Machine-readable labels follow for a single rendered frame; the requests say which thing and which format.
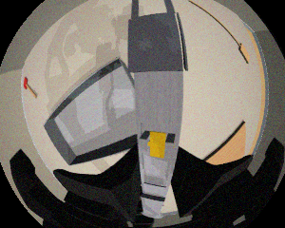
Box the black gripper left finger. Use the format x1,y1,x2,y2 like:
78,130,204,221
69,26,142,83
52,143,142,221

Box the wooden board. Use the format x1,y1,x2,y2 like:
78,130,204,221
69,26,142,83
204,122,246,164

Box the red spatula with wooden handle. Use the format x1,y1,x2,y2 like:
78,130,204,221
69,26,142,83
24,76,37,99

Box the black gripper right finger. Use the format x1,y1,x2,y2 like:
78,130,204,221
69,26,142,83
170,146,253,218

